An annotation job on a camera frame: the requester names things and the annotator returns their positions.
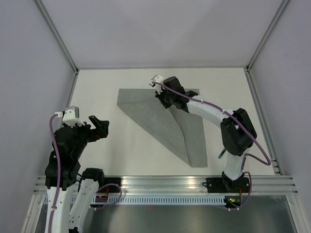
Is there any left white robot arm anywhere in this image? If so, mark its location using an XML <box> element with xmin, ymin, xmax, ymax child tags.
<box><xmin>45</xmin><ymin>116</ymin><xmax>109</xmax><ymax>233</ymax></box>

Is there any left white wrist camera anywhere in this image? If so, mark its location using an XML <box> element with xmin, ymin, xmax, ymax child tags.
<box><xmin>55</xmin><ymin>106</ymin><xmax>85</xmax><ymax>127</ymax></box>

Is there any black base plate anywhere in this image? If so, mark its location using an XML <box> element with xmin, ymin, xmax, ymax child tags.
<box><xmin>97</xmin><ymin>177</ymin><xmax>121</xmax><ymax>194</ymax></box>
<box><xmin>202</xmin><ymin>177</ymin><xmax>250</xmax><ymax>194</ymax></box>

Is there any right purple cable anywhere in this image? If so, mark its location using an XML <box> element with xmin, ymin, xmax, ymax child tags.
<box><xmin>153</xmin><ymin>82</ymin><xmax>272</xmax><ymax>212</ymax></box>

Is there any left aluminium frame post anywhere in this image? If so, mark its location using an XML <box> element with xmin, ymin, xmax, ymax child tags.
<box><xmin>33</xmin><ymin>0</ymin><xmax>80</xmax><ymax>75</ymax></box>

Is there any aluminium mounting rail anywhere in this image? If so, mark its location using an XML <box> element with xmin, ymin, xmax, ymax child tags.
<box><xmin>34</xmin><ymin>174</ymin><xmax>298</xmax><ymax>195</ymax></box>

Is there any right aluminium frame post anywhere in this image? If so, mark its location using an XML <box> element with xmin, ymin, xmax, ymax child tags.
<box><xmin>245</xmin><ymin>0</ymin><xmax>292</xmax><ymax>72</ymax></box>

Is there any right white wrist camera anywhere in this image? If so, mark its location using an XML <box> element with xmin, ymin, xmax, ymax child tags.
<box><xmin>149</xmin><ymin>75</ymin><xmax>164</xmax><ymax>94</ymax></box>

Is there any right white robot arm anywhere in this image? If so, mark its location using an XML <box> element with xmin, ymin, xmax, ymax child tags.
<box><xmin>150</xmin><ymin>75</ymin><xmax>257</xmax><ymax>192</ymax></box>

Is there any grey cloth napkin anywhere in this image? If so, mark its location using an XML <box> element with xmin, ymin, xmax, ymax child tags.
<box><xmin>117</xmin><ymin>89</ymin><xmax>208</xmax><ymax>167</ymax></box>

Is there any aluminium frame post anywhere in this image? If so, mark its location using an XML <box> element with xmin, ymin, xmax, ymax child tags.
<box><xmin>33</xmin><ymin>0</ymin><xmax>80</xmax><ymax>75</ymax></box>
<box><xmin>245</xmin><ymin>0</ymin><xmax>292</xmax><ymax>72</ymax></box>

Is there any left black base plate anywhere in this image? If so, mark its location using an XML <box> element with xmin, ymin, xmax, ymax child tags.
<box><xmin>97</xmin><ymin>177</ymin><xmax>121</xmax><ymax>194</ymax></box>

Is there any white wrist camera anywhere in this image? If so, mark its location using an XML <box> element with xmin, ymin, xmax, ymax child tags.
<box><xmin>149</xmin><ymin>75</ymin><xmax>164</xmax><ymax>94</ymax></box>
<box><xmin>55</xmin><ymin>106</ymin><xmax>85</xmax><ymax>127</ymax></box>

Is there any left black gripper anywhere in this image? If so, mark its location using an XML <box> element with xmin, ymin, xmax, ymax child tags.
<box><xmin>69</xmin><ymin>115</ymin><xmax>109</xmax><ymax>158</ymax></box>

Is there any white slotted cable duct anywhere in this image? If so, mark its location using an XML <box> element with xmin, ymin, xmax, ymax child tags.
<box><xmin>90</xmin><ymin>195</ymin><xmax>225</xmax><ymax>206</ymax></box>

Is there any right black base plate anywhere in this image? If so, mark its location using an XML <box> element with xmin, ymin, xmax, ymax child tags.
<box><xmin>202</xmin><ymin>177</ymin><xmax>250</xmax><ymax>194</ymax></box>

